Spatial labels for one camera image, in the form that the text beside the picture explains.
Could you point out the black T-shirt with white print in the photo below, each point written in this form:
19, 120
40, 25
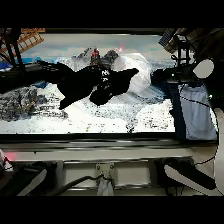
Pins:
83, 85

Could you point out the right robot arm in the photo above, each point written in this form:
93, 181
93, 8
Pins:
203, 68

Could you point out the pale blue garment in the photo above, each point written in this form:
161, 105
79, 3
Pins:
200, 115

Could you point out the silver frame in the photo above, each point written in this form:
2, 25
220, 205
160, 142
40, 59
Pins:
100, 155

